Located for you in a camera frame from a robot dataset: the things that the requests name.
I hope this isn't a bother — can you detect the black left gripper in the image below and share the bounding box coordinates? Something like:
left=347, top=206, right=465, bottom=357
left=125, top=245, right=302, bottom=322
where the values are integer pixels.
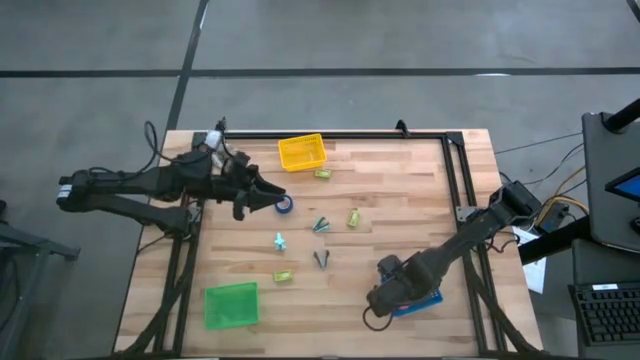
left=212, top=152, right=287, bottom=221

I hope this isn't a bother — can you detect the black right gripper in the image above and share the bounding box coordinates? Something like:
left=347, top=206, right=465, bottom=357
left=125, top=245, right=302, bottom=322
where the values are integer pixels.
left=367, top=254, right=435, bottom=319

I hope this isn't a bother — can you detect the blue tape roll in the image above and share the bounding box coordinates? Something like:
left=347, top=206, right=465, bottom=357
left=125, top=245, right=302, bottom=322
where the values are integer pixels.
left=273, top=194, right=295, bottom=215

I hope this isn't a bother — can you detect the blue plastic basket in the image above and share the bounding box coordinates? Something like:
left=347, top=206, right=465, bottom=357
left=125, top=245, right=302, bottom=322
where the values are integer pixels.
left=379, top=272, right=444, bottom=319

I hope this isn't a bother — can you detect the yellow plastic basket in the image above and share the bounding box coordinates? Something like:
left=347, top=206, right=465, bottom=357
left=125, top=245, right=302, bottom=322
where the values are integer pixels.
left=277, top=133, right=328, bottom=173

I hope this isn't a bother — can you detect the white bulb on brass stand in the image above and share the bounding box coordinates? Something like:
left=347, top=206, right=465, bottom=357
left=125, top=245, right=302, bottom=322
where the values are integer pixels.
left=203, top=130, right=227, bottom=171

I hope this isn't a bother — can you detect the green plastic basket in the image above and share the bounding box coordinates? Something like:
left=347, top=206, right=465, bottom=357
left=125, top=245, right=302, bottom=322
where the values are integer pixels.
left=203, top=281, right=261, bottom=331

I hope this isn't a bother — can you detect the white paper sheet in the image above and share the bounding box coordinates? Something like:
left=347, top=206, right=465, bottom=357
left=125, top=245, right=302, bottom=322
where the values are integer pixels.
left=512, top=225, right=549, bottom=295

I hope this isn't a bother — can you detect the black desk beam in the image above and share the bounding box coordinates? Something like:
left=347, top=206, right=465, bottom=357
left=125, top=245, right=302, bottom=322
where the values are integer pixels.
left=517, top=214, right=594, bottom=266

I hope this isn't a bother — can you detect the black laptop keyboard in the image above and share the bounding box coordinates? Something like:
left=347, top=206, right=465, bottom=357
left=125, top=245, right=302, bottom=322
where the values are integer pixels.
left=568, top=280, right=640, bottom=347

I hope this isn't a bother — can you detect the grey side desk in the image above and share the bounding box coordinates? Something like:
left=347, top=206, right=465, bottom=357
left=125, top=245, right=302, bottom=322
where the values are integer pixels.
left=582, top=110, right=640, bottom=254

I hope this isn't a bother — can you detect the grey metal stand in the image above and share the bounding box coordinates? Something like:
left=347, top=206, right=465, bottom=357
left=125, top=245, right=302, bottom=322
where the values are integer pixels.
left=0, top=199, right=81, bottom=360

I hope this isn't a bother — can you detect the tablet with blue screen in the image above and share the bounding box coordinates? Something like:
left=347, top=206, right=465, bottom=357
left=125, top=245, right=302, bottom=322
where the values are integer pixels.
left=604, top=167, right=640, bottom=204

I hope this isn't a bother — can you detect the black pole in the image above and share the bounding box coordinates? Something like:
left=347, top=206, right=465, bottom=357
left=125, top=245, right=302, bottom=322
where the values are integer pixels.
left=601, top=97, right=640, bottom=135

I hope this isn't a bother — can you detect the black table frame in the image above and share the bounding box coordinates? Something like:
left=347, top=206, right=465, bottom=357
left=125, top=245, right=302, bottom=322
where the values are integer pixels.
left=112, top=130, right=546, bottom=359

